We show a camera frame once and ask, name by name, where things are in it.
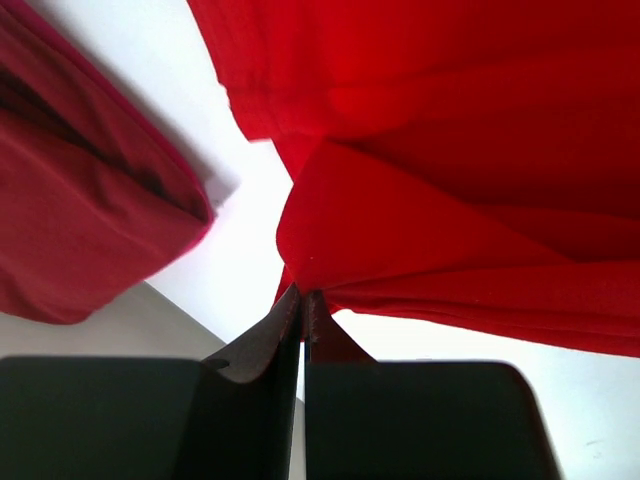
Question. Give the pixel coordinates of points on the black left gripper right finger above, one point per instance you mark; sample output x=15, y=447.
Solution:
x=369, y=419

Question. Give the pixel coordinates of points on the bright red t shirt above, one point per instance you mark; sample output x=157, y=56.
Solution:
x=470, y=163

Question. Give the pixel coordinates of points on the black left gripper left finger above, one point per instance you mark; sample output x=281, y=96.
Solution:
x=228, y=416

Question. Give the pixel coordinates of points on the dark red t shirt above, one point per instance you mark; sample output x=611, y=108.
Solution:
x=94, y=199

